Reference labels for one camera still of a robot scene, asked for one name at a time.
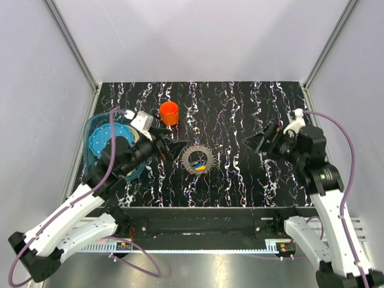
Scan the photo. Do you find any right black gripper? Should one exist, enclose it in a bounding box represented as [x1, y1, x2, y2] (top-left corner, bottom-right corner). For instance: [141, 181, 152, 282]
[241, 121, 306, 167]

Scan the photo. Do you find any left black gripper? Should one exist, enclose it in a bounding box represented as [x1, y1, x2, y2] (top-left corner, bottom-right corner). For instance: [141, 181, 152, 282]
[121, 127, 188, 175]

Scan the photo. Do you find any large ring of keyrings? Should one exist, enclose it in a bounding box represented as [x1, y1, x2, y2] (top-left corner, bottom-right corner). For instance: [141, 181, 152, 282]
[179, 143, 214, 175]

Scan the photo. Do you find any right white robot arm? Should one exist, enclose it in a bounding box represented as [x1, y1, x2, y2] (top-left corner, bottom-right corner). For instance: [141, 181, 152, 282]
[242, 124, 383, 287]

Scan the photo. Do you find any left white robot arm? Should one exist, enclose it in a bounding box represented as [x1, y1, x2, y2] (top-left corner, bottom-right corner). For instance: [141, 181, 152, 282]
[8, 124, 187, 287]

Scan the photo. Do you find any orange plastic cup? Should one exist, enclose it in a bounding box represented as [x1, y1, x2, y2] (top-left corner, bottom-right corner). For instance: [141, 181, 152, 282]
[153, 101, 179, 126]

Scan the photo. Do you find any blue dotted plate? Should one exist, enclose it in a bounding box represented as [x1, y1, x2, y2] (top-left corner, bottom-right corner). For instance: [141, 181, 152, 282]
[88, 122, 134, 158]

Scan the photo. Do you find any clear blue plastic bin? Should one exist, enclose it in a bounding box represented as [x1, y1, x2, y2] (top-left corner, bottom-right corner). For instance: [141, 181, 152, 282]
[83, 112, 140, 176]

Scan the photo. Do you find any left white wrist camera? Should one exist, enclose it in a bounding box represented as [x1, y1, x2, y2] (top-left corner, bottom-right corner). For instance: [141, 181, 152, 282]
[124, 110, 154, 141]

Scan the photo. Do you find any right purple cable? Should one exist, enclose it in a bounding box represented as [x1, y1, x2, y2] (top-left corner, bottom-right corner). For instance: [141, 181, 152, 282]
[245, 109, 371, 288]

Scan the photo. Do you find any purple cable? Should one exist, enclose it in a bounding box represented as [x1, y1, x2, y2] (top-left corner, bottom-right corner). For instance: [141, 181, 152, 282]
[8, 108, 163, 287]
[245, 109, 371, 288]

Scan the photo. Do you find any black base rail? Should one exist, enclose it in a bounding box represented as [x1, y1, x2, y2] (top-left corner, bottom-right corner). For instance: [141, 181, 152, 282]
[122, 206, 317, 240]

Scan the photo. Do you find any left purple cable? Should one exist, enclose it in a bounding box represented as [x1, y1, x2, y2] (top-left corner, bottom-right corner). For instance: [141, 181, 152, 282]
[8, 108, 163, 287]

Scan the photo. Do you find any right aluminium frame post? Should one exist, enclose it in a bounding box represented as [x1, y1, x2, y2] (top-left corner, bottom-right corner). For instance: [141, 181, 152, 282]
[303, 0, 360, 90]

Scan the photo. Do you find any aluminium frame post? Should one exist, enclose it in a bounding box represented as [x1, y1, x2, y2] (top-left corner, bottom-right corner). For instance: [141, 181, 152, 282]
[303, 0, 360, 90]
[43, 0, 99, 92]

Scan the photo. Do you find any left aluminium frame post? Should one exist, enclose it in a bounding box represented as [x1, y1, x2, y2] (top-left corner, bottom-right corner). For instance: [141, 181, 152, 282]
[43, 0, 99, 92]

